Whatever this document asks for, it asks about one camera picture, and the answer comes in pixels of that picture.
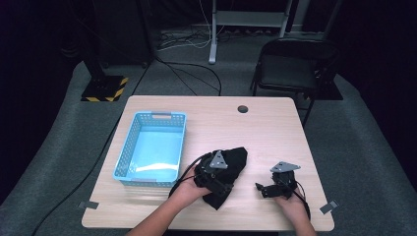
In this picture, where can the white metal stand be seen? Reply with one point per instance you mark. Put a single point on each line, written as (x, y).
(213, 32)

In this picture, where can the person's right hand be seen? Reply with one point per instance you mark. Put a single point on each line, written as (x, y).
(293, 205)

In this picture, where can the light blue plastic basket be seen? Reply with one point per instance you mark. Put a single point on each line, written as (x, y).
(154, 150)

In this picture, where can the grey tape strip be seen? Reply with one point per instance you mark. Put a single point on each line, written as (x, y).
(329, 207)
(88, 205)

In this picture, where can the black stand with striped base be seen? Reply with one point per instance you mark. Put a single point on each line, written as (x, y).
(105, 87)

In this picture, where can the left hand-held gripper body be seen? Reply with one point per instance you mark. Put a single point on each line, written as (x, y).
(213, 170)

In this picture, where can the black cloth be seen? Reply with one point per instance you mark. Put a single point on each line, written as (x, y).
(234, 162)

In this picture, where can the person's left hand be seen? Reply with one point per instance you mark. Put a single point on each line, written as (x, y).
(190, 188)

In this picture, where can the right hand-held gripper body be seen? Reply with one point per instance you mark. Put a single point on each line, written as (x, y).
(284, 177)

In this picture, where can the black folding chair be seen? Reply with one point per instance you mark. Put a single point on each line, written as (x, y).
(291, 70)

